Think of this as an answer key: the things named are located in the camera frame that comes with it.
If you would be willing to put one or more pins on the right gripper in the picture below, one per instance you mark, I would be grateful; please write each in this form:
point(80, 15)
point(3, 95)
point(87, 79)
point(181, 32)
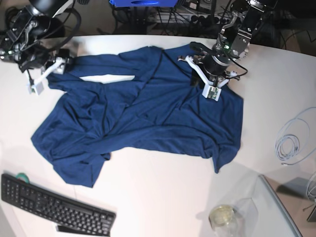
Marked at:
point(50, 63)

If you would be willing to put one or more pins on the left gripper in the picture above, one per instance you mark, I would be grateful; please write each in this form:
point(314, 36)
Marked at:
point(213, 66)

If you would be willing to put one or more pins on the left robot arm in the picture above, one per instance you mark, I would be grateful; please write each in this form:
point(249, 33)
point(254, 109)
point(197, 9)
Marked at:
point(234, 37)

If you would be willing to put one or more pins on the green tape roll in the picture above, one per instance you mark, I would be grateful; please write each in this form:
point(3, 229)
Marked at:
point(23, 177)

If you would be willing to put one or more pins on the blue box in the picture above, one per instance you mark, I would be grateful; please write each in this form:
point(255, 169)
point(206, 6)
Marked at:
point(143, 3)

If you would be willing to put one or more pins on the clear glass jar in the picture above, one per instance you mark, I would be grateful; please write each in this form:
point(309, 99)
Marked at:
point(234, 220)

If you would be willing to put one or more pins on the black computer keyboard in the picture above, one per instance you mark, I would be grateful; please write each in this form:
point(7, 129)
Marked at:
point(74, 215)

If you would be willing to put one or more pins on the blue long-sleeve t-shirt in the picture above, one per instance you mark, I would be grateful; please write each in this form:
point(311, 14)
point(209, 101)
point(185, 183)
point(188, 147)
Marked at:
point(140, 99)

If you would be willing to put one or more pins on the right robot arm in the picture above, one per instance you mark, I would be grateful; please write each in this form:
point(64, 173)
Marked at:
point(21, 43)

